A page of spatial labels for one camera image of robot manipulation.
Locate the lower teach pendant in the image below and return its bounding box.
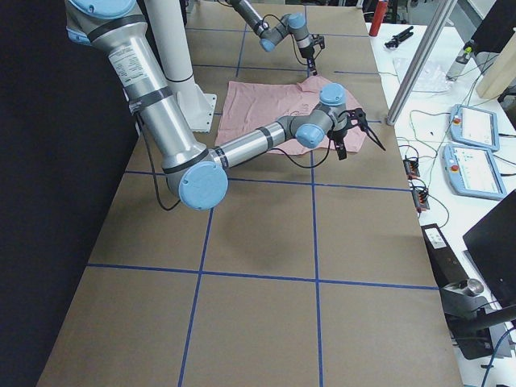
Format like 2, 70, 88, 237
442, 144, 507, 201

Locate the clear plastic bag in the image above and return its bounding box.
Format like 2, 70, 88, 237
393, 57, 454, 94

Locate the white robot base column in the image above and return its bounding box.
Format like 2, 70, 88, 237
144, 0, 217, 133

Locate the upper teach pendant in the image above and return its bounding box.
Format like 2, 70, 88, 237
450, 104, 500, 152

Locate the black folded tripod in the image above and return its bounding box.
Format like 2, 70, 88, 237
384, 26, 414, 49

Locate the teach pendant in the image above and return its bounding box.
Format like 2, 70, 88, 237
442, 144, 507, 201
450, 104, 500, 152

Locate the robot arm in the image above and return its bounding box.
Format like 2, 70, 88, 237
65, 1, 377, 210
225, 0, 325, 76

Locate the brown paper table cover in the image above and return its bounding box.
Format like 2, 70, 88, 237
39, 6, 462, 386

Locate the black monitor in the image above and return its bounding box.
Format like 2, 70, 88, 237
463, 192, 515, 306

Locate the orange terminal block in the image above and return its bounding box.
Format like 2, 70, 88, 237
411, 186, 430, 214
403, 158, 420, 180

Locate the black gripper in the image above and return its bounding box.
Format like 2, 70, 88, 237
329, 108, 385, 160
298, 34, 325, 76

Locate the red bottle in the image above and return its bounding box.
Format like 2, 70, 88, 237
368, 0, 389, 37

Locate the black box with label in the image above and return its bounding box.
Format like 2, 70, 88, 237
421, 223, 468, 288

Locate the pink t-shirt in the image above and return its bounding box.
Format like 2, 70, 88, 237
214, 76, 367, 156

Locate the aluminium frame post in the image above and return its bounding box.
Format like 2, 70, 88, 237
386, 0, 458, 126

